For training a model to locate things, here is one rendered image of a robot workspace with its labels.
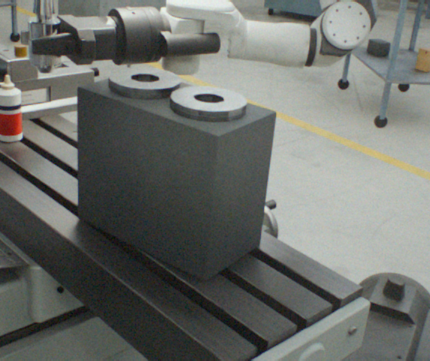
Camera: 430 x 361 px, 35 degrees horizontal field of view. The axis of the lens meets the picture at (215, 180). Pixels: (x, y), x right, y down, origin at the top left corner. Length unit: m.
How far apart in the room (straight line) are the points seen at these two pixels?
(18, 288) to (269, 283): 0.38
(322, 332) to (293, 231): 2.16
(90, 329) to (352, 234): 2.00
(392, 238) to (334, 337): 2.23
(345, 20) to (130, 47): 0.34
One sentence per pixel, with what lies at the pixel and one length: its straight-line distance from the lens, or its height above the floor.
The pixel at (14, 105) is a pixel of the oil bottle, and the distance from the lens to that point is 1.16.
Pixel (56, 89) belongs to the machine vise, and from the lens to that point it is 1.30.
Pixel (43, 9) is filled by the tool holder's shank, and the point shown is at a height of 1.19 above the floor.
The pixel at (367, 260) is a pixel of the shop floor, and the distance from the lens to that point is 2.81.
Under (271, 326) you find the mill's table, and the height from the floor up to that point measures 0.95.
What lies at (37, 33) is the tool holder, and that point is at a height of 1.16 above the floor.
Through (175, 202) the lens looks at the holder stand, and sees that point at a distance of 0.79.
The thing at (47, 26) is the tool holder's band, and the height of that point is 1.17.
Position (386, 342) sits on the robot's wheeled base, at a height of 0.59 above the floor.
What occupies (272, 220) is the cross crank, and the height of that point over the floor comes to 0.69.
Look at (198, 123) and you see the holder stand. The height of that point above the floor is 1.14.
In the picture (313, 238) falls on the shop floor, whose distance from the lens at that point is 2.90.
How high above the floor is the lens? 1.40
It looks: 25 degrees down
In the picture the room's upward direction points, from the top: 5 degrees clockwise
